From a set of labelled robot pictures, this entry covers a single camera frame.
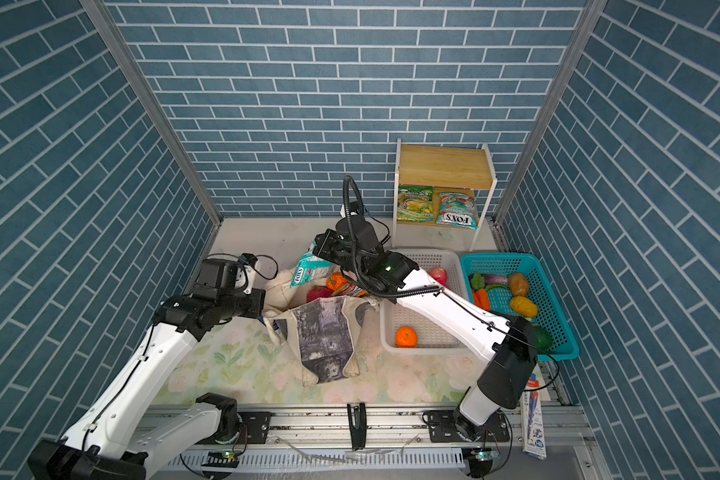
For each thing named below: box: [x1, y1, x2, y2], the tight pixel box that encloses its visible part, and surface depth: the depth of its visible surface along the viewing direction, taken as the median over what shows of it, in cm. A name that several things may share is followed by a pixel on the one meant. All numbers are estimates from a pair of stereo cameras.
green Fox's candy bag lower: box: [436, 192, 479, 230], surface depth 101 cm
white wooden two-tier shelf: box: [392, 138, 498, 252], surface depth 95 cm
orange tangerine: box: [395, 326, 418, 348], surface depth 86 cm
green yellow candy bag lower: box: [397, 184, 435, 223], surface depth 101 cm
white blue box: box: [520, 374, 547, 460], surface depth 74 cm
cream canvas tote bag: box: [262, 266, 380, 387], surface depth 77 cm
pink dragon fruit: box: [306, 285, 334, 303], surface depth 93 cm
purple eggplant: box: [483, 274, 508, 285], surface depth 103 cm
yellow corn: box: [510, 296, 539, 318], surface depth 93 cm
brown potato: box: [508, 273, 529, 297], surface depth 98 cm
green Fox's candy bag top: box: [290, 240, 341, 289], surface depth 72 cm
